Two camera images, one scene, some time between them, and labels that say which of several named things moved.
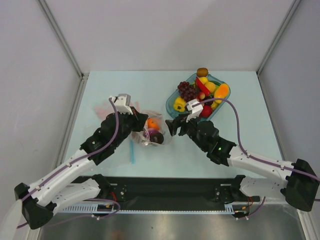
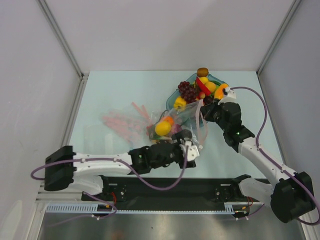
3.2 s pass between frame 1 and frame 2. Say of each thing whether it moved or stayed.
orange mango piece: stayed
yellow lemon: stayed
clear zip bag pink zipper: moved
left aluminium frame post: stayed
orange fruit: moved
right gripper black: moved
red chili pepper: stayed
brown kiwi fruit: stayed
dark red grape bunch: stayed
